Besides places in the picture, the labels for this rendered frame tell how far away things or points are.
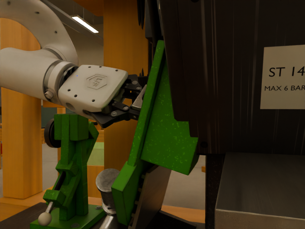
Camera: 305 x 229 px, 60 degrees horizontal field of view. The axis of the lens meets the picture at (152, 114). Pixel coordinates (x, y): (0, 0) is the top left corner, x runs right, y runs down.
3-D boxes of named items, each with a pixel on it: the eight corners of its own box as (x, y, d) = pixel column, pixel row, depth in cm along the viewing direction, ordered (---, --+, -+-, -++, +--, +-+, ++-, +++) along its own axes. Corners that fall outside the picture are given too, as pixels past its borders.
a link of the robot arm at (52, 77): (35, 80, 45) (49, 84, 44) (65, 51, 50) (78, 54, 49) (51, 113, 51) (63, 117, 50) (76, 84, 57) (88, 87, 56)
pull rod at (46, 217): (46, 229, 55) (45, 201, 55) (35, 227, 56) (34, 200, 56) (62, 218, 61) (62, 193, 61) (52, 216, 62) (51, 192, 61)
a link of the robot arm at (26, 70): (76, 89, 57) (47, 110, 50) (28, 75, 61) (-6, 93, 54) (72, 52, 52) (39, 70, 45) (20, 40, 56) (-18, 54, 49)
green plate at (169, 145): (176, 215, 34) (222, 51, 31) (119, 192, 36) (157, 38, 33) (190, 188, 45) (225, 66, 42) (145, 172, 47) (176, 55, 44)
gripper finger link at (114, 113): (108, 112, 43) (145, 123, 41) (117, 99, 45) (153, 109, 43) (111, 124, 45) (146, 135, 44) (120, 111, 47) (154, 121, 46)
